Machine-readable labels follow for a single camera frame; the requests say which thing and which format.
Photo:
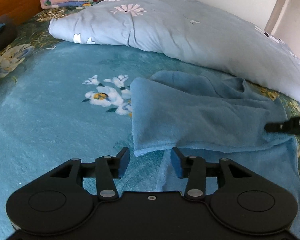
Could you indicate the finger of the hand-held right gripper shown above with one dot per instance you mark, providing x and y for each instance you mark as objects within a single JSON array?
[{"x": 290, "y": 126}]

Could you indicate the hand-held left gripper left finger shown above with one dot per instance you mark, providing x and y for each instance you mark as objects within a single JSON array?
[{"x": 123, "y": 162}]

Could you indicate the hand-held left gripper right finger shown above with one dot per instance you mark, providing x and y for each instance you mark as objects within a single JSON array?
[{"x": 176, "y": 162}]

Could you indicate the blue garment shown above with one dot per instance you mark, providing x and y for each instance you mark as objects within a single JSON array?
[{"x": 190, "y": 115}]

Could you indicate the stack of folded clothes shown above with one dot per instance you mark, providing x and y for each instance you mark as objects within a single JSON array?
[{"x": 1, "y": 42}]

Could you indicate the teal floral blanket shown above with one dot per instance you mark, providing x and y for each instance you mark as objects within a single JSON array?
[{"x": 52, "y": 120}]

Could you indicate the beige door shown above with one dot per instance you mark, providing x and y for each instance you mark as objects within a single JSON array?
[{"x": 292, "y": 12}]

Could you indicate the light blue floral duvet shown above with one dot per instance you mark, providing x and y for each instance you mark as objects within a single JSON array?
[{"x": 180, "y": 27}]

